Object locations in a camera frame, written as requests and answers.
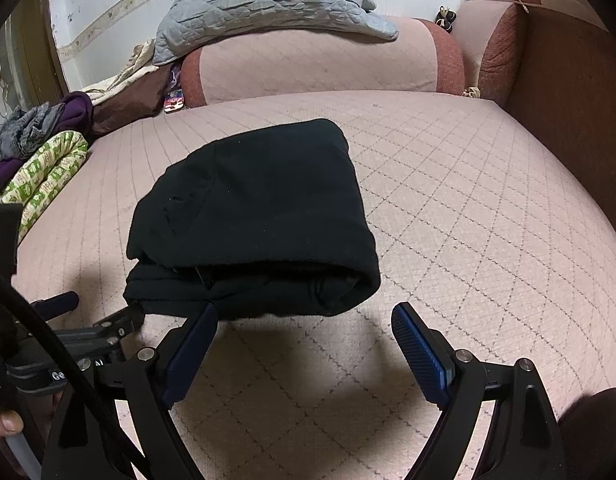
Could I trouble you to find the dark blurred object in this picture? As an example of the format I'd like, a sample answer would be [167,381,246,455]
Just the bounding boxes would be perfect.
[558,387,616,480]

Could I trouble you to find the purple cloth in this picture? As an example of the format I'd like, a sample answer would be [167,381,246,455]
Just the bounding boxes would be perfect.
[0,91,94,201]

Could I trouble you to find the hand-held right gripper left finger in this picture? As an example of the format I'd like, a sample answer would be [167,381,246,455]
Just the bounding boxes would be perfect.
[40,302,219,480]

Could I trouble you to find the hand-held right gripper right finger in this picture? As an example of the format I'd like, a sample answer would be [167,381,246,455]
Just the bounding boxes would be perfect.
[391,302,569,480]

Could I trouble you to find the black pants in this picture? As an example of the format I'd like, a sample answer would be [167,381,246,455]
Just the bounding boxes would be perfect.
[124,118,381,322]

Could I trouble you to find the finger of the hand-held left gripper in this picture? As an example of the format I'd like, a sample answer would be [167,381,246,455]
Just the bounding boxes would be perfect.
[30,292,81,318]
[52,305,146,348]

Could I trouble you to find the grey quilted blanket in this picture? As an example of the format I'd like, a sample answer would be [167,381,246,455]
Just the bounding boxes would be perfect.
[152,0,399,67]

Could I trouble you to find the pink and red bolster cushion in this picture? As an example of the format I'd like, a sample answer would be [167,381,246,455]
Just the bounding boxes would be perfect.
[180,16,466,109]

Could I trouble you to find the grey denim garment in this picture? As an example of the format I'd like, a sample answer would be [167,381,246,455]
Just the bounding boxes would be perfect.
[0,102,67,161]

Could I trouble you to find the black cable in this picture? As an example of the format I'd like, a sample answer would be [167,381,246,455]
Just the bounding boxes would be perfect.
[0,267,153,480]

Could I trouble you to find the brown cloth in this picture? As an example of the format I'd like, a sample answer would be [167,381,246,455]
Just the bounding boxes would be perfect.
[90,65,181,136]

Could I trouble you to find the person's left hand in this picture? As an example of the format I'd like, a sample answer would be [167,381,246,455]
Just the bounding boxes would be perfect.
[0,350,26,438]

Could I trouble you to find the cream cloth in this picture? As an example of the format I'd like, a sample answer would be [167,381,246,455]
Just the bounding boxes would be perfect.
[82,39,161,103]

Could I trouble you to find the pink quilted sofa seat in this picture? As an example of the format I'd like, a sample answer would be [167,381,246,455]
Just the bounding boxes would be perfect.
[10,90,616,480]

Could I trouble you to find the green printed blanket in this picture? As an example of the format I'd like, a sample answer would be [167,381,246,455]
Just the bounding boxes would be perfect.
[0,130,88,246]

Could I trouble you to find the wooden door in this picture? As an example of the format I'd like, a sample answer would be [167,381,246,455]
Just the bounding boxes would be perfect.
[0,0,71,131]

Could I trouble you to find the pink and red armrest cushion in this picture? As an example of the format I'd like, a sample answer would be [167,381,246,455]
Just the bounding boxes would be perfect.
[453,0,521,108]

